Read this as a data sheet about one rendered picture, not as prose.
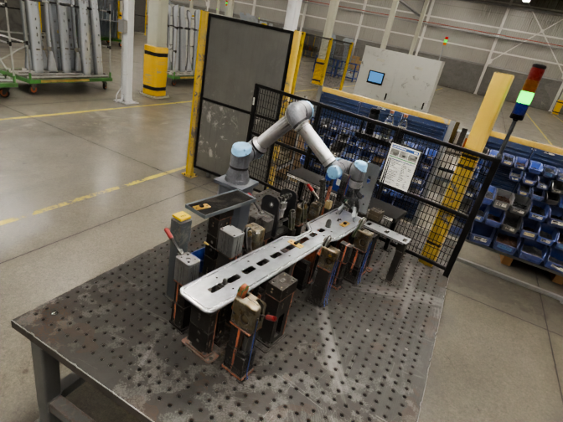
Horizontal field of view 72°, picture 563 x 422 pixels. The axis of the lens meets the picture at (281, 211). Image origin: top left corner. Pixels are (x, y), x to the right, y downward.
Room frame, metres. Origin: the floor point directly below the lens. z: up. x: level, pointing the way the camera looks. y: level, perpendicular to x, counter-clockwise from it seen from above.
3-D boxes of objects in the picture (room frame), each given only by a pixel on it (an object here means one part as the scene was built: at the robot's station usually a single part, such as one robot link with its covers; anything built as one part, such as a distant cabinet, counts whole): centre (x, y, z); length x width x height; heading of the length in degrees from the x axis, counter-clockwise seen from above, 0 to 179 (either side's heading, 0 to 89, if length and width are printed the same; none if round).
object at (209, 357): (1.24, 0.22, 0.84); 0.18 x 0.06 x 0.29; 58
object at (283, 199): (1.97, 0.01, 0.94); 0.18 x 0.13 x 0.49; 148
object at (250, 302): (1.18, 0.04, 0.88); 0.15 x 0.11 x 0.36; 58
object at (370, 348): (2.05, -0.23, 0.68); 2.56 x 1.61 x 0.04; 157
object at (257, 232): (1.72, 0.11, 0.89); 0.13 x 0.11 x 0.38; 58
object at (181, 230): (1.53, 0.43, 0.92); 0.08 x 0.08 x 0.44; 58
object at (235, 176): (2.23, 0.31, 1.15); 0.15 x 0.15 x 0.10
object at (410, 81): (8.94, -1.84, 1.22); 1.60 x 0.54 x 2.45; 67
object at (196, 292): (1.75, -0.10, 1.00); 1.38 x 0.22 x 0.02; 148
